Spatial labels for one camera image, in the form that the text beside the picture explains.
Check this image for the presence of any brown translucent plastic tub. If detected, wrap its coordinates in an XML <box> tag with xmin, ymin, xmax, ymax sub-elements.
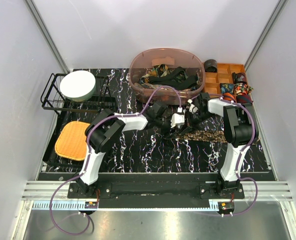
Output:
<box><xmin>128</xmin><ymin>48</ymin><xmax>206</xmax><ymax>105</ymax></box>

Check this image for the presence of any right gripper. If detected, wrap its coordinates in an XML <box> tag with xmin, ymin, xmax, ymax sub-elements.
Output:
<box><xmin>179</xmin><ymin>110</ymin><xmax>214</xmax><ymax>136</ymax></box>

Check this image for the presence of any blue patterned rolled tie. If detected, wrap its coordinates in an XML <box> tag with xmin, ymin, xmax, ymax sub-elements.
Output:
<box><xmin>219</xmin><ymin>83</ymin><xmax>235</xmax><ymax>95</ymax></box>

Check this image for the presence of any brown floral patterned tie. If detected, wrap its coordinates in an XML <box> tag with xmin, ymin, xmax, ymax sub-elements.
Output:
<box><xmin>164</xmin><ymin>128</ymin><xmax>260</xmax><ymax>145</ymax></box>

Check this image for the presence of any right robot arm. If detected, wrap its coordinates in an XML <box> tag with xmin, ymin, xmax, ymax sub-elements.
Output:
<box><xmin>187</xmin><ymin>92</ymin><xmax>259</xmax><ymax>199</ymax></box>

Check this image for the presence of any red floral rolled tie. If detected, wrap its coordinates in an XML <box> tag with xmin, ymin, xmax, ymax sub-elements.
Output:
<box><xmin>234</xmin><ymin>82</ymin><xmax>253</xmax><ymax>96</ymax></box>

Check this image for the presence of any dark grey rolled tie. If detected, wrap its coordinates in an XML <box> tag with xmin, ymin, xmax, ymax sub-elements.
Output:
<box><xmin>204</xmin><ymin>59</ymin><xmax>218</xmax><ymax>73</ymax></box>

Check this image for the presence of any orange striped rolled tie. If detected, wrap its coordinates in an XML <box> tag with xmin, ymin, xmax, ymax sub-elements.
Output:
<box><xmin>222</xmin><ymin>92</ymin><xmax>236</xmax><ymax>102</ymax></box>

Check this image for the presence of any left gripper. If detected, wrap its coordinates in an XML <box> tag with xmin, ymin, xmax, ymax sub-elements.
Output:
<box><xmin>154</xmin><ymin>114</ymin><xmax>178</xmax><ymax>140</ymax></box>

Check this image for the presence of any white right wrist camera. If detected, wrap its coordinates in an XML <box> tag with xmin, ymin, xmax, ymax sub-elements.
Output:
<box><xmin>186</xmin><ymin>99</ymin><xmax>199</xmax><ymax>114</ymax></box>

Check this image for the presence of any black wire dish rack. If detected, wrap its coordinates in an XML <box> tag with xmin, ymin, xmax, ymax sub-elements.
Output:
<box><xmin>40</xmin><ymin>73</ymin><xmax>117</xmax><ymax>121</ymax></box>

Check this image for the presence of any orange wooden divided tray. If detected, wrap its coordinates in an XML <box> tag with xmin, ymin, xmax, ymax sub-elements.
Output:
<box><xmin>203</xmin><ymin>63</ymin><xmax>250</xmax><ymax>98</ymax></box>

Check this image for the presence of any white round container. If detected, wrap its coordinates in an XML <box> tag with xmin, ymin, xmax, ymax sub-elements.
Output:
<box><xmin>59</xmin><ymin>70</ymin><xmax>96</xmax><ymax>102</ymax></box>

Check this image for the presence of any colourful patterned tie in tub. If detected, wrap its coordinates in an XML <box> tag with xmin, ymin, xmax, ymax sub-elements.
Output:
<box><xmin>135</xmin><ymin>64</ymin><xmax>189</xmax><ymax>91</ymax></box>

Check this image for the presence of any maroon striped rolled tie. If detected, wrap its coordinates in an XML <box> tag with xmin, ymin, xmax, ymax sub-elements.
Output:
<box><xmin>236</xmin><ymin>94</ymin><xmax>253</xmax><ymax>104</ymax></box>

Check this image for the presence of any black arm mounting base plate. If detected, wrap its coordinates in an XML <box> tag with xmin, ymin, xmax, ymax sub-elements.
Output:
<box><xmin>67</xmin><ymin>172</ymin><xmax>245</xmax><ymax>200</ymax></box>

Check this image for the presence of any orange woven bamboo tray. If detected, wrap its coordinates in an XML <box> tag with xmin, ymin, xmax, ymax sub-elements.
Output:
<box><xmin>54</xmin><ymin>121</ymin><xmax>90</xmax><ymax>162</ymax></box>

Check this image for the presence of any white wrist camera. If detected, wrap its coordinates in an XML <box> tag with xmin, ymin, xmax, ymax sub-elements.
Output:
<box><xmin>170</xmin><ymin>107</ymin><xmax>185</xmax><ymax>129</ymax></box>
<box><xmin>186</xmin><ymin>99</ymin><xmax>199</xmax><ymax>114</ymax></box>

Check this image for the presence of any dark maroon rolled tie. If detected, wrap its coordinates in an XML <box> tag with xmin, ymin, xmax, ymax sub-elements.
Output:
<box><xmin>231</xmin><ymin>72</ymin><xmax>247</xmax><ymax>84</ymax></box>

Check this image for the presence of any black tie in tub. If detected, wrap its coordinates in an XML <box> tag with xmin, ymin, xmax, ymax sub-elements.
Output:
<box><xmin>139</xmin><ymin>64</ymin><xmax>199</xmax><ymax>91</ymax></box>

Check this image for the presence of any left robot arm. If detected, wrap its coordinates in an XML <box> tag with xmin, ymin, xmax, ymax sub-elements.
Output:
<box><xmin>76</xmin><ymin>101</ymin><xmax>171</xmax><ymax>198</ymax></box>

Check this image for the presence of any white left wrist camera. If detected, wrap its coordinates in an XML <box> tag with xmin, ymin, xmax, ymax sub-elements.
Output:
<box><xmin>170</xmin><ymin>107</ymin><xmax>185</xmax><ymax>129</ymax></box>

